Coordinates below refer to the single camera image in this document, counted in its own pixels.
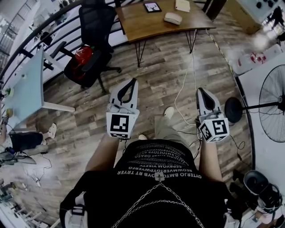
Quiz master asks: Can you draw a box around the white glasses case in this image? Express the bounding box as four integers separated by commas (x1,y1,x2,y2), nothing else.
164,12,183,25

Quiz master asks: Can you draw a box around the wooden table with metal legs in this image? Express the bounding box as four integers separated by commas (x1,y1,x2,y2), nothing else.
115,0,216,67

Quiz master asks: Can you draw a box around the person's right forearm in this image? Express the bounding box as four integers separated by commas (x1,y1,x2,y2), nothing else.
199,139,223,183

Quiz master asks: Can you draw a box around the black standing fan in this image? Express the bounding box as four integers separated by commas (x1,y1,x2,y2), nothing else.
224,64,285,143

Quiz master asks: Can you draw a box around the red bag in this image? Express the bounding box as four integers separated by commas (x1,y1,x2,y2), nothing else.
74,46,94,69

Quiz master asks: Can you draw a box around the white cable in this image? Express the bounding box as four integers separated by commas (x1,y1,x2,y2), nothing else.
174,28,199,126

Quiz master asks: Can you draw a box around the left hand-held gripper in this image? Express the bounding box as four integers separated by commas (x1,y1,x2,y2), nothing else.
106,77,140,140

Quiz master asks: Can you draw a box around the grey harness strap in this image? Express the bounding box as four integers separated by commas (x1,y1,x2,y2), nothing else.
65,192,88,228
224,211,240,228

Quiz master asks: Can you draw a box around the cream notebook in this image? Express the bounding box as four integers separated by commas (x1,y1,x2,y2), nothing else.
175,0,191,12

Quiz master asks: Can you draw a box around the silver chain necklace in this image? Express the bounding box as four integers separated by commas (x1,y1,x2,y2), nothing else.
111,173,205,228

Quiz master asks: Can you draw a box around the white board panel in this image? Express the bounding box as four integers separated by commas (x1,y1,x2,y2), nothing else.
235,53,285,228

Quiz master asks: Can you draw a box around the person's left forearm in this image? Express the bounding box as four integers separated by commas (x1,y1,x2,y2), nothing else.
85,133,125,172

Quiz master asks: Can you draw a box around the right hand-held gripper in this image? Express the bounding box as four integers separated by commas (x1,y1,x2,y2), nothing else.
195,87,230,143

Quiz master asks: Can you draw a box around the white desk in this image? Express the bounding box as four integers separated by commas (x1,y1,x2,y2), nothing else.
4,48,76,132

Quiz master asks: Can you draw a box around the black office chair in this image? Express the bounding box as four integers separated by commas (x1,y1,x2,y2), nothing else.
50,4,122,93

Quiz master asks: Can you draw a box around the cardboard box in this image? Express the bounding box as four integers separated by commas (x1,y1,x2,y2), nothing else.
224,0,263,34

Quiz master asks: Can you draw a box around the dark wood and metal railing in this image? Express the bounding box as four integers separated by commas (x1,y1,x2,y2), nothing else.
0,0,125,75

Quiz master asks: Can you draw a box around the black round device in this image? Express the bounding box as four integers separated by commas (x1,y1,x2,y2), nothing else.
230,170,283,212

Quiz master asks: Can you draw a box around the black framed deer picture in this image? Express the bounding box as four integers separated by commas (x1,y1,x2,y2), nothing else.
143,2,163,13

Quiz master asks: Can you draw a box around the person's black printed t-shirt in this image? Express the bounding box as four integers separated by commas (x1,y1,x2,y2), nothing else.
59,139,243,228

